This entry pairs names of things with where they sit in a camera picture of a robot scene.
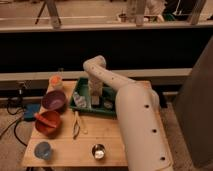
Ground red bowl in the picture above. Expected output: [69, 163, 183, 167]
[34, 111, 61, 136]

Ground wooden board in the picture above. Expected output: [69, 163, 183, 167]
[21, 79, 174, 168]

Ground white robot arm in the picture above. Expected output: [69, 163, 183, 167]
[83, 55, 174, 171]

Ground small round tape roll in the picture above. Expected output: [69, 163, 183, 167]
[104, 101, 113, 109]

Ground purple bowl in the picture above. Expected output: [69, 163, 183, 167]
[41, 90, 67, 110]

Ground orange lidded cup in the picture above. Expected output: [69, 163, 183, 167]
[49, 75, 63, 90]

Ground grey chair back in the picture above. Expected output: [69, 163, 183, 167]
[173, 36, 213, 171]

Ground blue box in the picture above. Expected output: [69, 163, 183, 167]
[23, 104, 40, 121]

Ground green plastic tray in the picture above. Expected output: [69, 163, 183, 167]
[70, 77, 116, 116]

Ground black cables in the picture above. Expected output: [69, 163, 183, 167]
[0, 84, 28, 147]

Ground small metal cup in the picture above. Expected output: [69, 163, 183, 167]
[92, 144, 106, 160]

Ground blue plastic cup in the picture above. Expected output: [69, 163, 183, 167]
[34, 141, 52, 160]

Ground red spatula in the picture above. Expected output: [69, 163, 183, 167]
[34, 113, 56, 128]

